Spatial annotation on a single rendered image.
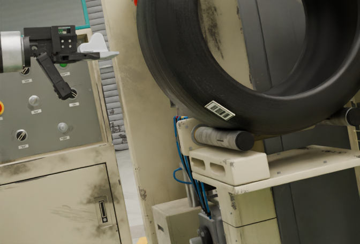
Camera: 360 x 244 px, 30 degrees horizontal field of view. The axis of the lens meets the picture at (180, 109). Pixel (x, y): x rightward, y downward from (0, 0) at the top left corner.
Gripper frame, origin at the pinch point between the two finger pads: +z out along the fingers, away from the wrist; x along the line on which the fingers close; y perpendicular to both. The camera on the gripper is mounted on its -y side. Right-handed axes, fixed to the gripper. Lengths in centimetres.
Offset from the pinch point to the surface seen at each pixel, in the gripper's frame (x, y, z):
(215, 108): -10.6, -13.2, 20.1
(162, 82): 4.2, -6.4, 12.1
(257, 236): 26, -51, 42
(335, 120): -5, -18, 52
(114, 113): 945, -37, 151
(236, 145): -10.8, -21.9, 24.5
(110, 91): 945, 1, 146
